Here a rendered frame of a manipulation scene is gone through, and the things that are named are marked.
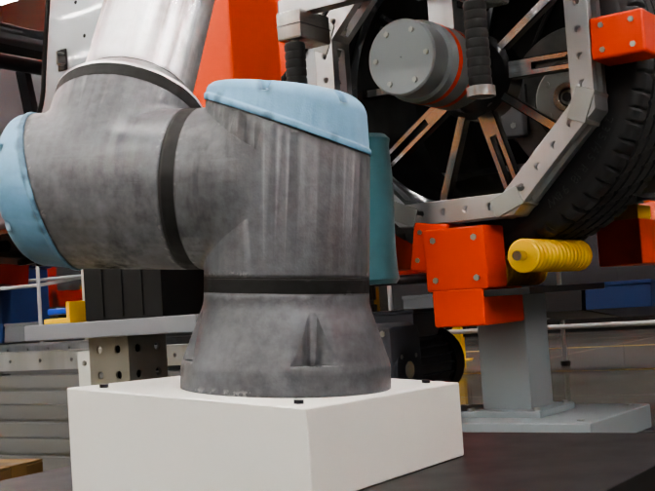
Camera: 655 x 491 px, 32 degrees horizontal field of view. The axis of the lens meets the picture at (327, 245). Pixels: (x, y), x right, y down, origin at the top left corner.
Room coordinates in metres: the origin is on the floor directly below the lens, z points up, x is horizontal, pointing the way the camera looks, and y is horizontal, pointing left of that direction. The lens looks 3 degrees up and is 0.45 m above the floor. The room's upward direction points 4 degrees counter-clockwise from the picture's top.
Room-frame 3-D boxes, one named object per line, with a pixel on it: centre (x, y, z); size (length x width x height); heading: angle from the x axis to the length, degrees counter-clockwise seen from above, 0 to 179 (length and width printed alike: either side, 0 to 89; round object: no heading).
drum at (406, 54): (1.92, -0.20, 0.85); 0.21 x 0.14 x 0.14; 146
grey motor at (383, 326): (2.33, -0.14, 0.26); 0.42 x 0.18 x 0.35; 146
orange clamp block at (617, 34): (1.81, -0.50, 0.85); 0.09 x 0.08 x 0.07; 56
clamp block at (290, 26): (1.91, 0.02, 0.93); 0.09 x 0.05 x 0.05; 146
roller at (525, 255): (2.00, -0.40, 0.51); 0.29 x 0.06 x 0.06; 146
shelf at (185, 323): (2.08, 0.36, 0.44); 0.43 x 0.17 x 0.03; 56
